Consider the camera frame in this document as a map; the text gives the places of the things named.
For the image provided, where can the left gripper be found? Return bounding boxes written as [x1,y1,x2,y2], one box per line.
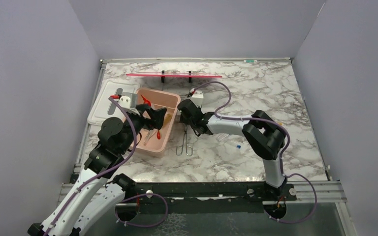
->
[119,104,167,153]

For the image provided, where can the bristle tube brush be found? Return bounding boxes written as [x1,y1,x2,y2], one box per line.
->
[164,113,173,126]

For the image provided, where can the wash bottle red cap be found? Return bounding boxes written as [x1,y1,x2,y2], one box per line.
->
[141,95,152,108]

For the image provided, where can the metal tweezers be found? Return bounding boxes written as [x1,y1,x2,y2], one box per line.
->
[143,130,155,146]

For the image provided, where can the metal crucible tongs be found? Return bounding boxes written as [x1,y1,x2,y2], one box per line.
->
[175,124,193,156]

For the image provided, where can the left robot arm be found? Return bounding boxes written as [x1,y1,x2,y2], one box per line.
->
[27,104,167,236]

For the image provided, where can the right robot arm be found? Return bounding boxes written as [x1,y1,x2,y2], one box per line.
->
[177,99,291,200]

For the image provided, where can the pink plastic bin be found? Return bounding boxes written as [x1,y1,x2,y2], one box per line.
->
[135,88,181,157]

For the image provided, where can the white bin lid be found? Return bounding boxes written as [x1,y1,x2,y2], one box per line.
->
[87,80,140,126]

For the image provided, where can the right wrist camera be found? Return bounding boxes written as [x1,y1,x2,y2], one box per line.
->
[189,88,204,108]

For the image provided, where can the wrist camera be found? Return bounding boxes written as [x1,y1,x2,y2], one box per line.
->
[110,92,140,115]
[189,88,204,108]

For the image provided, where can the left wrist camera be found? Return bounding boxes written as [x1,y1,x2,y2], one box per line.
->
[110,92,140,115]

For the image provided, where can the black wire stand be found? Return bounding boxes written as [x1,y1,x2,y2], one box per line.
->
[160,70,193,97]

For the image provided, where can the black base frame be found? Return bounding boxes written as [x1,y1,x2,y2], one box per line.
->
[62,180,346,216]

